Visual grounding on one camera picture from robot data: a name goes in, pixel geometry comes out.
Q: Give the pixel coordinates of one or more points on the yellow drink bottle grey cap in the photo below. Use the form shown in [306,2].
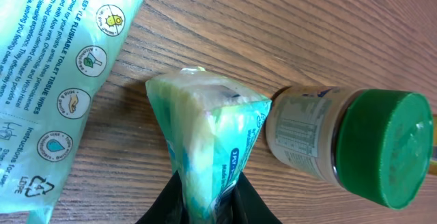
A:
[433,162]

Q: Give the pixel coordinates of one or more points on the mint green tissue pack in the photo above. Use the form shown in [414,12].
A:
[55,56]

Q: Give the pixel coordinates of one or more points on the teal white tissue pack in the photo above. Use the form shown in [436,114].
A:
[210,123]

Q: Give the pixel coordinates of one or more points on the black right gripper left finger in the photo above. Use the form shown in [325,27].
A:
[168,207]

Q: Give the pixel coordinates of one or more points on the green white can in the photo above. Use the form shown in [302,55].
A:
[374,143]

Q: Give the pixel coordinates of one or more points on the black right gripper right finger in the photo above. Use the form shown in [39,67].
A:
[248,207]

